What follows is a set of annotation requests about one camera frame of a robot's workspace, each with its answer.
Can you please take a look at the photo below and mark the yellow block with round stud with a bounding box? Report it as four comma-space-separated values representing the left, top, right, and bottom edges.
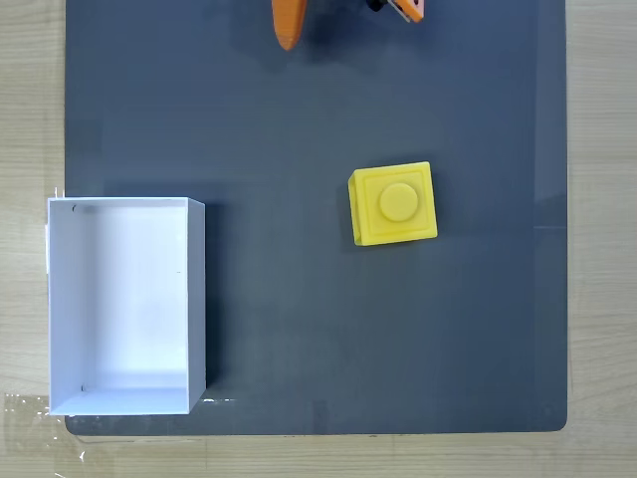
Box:
346, 160, 439, 248

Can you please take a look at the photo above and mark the white open box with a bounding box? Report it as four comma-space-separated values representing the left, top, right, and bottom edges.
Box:
46, 196, 207, 417

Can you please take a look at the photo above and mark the dark grey table mat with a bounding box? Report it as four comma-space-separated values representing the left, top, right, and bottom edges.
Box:
63, 0, 569, 438

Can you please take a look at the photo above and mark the clear tape patch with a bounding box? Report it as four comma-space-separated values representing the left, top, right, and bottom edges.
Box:
3, 391, 90, 478

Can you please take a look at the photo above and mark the orange camera mount with board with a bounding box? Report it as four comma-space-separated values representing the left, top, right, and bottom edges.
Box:
366, 0, 426, 25

